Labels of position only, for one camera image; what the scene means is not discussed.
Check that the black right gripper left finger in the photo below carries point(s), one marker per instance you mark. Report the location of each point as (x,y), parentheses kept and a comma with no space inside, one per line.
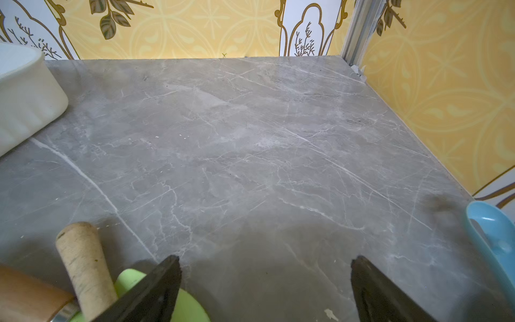
(152,299)

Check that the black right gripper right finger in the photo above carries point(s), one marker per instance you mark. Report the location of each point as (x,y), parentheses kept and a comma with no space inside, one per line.
(377,298)

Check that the blue trowel pale wooden handle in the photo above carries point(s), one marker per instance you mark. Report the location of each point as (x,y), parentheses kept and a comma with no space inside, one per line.
(81,252)

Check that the white plastic storage box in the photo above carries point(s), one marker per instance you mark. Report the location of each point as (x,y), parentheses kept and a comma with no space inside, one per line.
(31,97)

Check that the light blue dustpan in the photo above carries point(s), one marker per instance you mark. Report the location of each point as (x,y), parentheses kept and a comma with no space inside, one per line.
(492,233)

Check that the green trowel brown wooden handle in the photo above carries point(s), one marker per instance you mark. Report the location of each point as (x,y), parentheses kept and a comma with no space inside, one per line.
(25,298)

